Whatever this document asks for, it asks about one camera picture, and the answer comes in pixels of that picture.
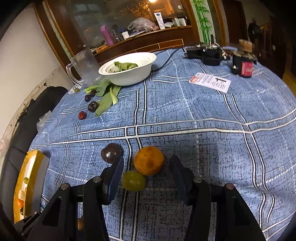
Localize blue plaid tablecloth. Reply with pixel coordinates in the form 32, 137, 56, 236
30, 49, 295, 240

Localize wooden cabinet counter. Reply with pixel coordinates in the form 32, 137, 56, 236
94, 26, 200, 65

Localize green vegetable leaves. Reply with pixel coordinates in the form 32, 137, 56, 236
84, 79, 121, 116

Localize black red cylindrical device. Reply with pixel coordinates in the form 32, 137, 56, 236
231, 51, 257, 78

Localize black leather sofa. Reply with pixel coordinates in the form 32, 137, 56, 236
1, 86, 68, 221

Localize dark purple plum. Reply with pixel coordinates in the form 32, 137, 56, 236
101, 143, 123, 164

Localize mandarin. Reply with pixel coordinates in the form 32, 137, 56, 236
133, 146, 165, 176

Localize black charger device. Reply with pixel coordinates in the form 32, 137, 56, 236
184, 35, 230, 66

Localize purple thermos bottle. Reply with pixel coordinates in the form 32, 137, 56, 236
100, 25, 114, 46

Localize dark grape leaves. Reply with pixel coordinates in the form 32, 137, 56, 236
84, 94, 91, 102
88, 101, 99, 113

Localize yellow rimmed foam tray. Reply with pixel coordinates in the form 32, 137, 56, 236
13, 150, 49, 223

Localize clear plastic pitcher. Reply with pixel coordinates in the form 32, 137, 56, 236
66, 47, 105, 87

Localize white box on counter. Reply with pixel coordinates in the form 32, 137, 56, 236
154, 12, 166, 30

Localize white bowl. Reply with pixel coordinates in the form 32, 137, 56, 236
98, 52, 157, 86

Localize white instruction leaflet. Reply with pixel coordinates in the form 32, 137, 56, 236
189, 73, 231, 93

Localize small red fruit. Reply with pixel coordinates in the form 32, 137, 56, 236
78, 111, 86, 120

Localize clear plastic bag on counter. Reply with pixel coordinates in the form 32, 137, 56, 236
127, 18, 159, 33

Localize clear plastic bag on sofa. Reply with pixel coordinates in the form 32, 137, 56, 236
36, 110, 52, 132

